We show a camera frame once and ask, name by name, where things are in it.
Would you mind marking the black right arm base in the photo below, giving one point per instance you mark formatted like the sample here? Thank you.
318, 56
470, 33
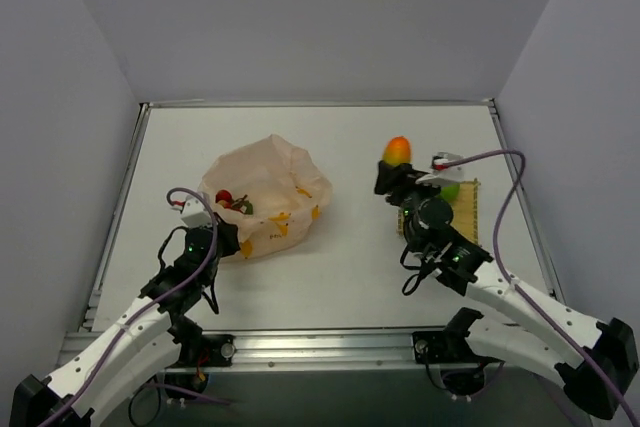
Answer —
451, 366

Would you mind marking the orange green fake mango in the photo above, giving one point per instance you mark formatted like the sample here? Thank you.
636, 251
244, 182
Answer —
397, 151

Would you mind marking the yellow bamboo mat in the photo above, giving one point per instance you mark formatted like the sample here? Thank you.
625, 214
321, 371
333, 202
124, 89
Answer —
470, 212

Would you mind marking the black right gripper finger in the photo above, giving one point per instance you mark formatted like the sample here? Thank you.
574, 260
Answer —
417, 169
390, 178

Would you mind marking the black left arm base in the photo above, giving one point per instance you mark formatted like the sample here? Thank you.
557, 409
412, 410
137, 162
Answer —
191, 372

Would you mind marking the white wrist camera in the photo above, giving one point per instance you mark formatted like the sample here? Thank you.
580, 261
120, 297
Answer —
444, 171
193, 213

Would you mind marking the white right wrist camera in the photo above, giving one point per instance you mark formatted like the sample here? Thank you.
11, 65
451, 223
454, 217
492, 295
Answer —
444, 171

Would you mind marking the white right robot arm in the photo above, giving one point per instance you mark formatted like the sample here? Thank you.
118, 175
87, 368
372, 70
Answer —
594, 362

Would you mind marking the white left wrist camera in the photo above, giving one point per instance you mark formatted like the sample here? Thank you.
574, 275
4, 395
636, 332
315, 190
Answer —
193, 213

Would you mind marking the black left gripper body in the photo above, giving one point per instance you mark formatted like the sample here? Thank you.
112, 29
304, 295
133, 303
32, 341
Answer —
226, 235

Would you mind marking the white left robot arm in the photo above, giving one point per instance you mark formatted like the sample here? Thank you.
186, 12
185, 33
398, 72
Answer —
152, 334

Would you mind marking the red lychee bunch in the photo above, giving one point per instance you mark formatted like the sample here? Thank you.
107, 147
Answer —
240, 204

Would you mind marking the translucent banana print plastic bag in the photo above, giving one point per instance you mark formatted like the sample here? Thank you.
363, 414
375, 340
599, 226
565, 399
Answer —
287, 190

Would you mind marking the aluminium table frame rail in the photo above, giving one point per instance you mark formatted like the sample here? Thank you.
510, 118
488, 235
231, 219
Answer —
333, 302

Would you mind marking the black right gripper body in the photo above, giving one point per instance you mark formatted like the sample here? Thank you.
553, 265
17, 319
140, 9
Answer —
395, 184

